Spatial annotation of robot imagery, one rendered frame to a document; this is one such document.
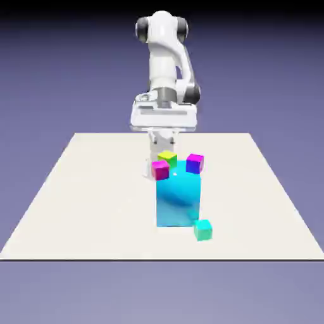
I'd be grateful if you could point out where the small magenta cube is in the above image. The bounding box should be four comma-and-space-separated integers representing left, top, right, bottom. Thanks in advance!
151, 159, 171, 181

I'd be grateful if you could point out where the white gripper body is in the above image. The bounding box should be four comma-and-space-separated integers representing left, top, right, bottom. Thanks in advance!
129, 101, 198, 133

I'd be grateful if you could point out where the small yellow-green cube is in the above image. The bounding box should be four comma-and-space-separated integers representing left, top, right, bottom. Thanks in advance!
157, 150, 178, 169

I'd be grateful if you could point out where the small blue cube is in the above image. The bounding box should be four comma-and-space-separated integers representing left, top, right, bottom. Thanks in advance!
185, 153, 205, 175

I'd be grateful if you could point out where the large cyan box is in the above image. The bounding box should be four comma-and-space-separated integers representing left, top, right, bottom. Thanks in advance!
155, 159, 204, 228

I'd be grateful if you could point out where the small turquoise cube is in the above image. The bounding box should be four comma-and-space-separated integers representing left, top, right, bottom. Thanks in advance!
193, 219, 213, 242

